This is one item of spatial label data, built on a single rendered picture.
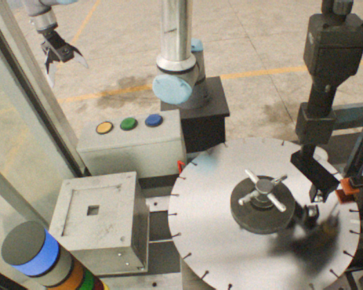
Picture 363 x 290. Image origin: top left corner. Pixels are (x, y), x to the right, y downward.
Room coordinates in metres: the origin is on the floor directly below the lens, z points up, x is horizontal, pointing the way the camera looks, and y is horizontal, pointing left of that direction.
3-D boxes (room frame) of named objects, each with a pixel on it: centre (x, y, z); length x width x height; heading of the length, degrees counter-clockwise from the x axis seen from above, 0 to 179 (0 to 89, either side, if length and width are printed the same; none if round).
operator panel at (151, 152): (0.57, 0.14, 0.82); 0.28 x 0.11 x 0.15; 86
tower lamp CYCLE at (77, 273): (0.12, 0.17, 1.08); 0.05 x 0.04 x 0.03; 176
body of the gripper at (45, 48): (0.91, 0.38, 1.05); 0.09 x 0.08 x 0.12; 35
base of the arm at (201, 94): (0.87, -0.06, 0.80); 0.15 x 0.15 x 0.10
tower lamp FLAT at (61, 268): (0.12, 0.17, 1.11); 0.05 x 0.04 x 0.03; 176
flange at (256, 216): (0.25, -0.11, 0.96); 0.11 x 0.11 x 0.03
